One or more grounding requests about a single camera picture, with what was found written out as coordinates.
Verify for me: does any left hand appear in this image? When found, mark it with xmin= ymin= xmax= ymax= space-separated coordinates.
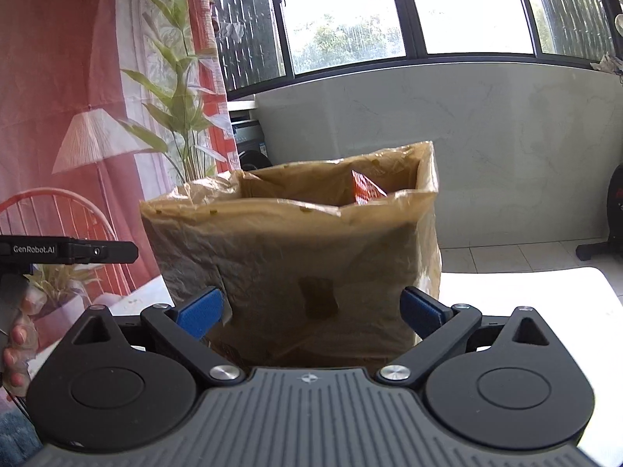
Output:
xmin=2 ymin=284 xmax=48 ymax=397

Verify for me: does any brown cardboard box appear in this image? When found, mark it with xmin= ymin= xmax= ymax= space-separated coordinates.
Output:
xmin=139 ymin=141 xmax=442 ymax=370

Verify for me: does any orange red snack packet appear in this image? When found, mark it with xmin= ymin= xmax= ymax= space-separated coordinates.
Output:
xmin=352 ymin=171 xmax=387 ymax=205

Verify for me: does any blue fleece sleeve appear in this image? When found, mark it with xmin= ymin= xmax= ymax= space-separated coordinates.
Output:
xmin=0 ymin=410 xmax=42 ymax=467

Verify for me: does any red patterned curtain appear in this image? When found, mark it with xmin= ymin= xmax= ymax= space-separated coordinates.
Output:
xmin=0 ymin=0 xmax=241 ymax=400

